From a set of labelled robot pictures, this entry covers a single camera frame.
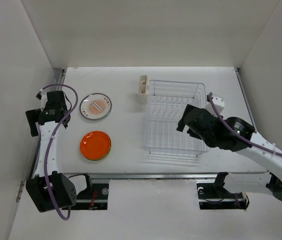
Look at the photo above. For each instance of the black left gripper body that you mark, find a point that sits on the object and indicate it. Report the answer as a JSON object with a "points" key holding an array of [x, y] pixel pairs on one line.
{"points": [[44, 108]]}

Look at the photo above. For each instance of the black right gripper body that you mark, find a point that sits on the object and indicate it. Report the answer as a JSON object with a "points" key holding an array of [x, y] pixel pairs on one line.
{"points": [[207, 140]]}

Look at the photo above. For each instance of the white plate orange sunburst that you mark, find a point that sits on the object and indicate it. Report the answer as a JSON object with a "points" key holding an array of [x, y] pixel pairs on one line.
{"points": [[95, 106]]}

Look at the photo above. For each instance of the lime green plate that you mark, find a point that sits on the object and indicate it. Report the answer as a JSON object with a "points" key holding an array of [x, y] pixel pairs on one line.
{"points": [[97, 154]]}

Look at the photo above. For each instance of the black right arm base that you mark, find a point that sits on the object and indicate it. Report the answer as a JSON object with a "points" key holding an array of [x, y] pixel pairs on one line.
{"points": [[213, 196]]}

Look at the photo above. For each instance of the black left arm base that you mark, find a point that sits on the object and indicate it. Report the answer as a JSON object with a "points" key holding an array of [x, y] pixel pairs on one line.
{"points": [[95, 199]]}

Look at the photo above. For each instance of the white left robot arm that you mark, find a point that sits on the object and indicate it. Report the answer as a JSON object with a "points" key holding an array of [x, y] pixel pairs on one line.
{"points": [[49, 188]]}

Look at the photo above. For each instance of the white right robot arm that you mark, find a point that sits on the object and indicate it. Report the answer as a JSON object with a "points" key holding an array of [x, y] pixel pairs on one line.
{"points": [[238, 136]]}

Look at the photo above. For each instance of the cream plastic cutlery holder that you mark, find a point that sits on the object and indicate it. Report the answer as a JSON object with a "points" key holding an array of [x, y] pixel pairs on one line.
{"points": [[142, 88]]}

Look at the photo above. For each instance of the white wire dish rack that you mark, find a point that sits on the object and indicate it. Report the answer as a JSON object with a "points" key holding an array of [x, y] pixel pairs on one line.
{"points": [[166, 102]]}

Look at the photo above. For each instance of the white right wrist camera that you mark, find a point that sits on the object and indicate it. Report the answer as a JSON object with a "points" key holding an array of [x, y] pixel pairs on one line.
{"points": [[218, 102]]}

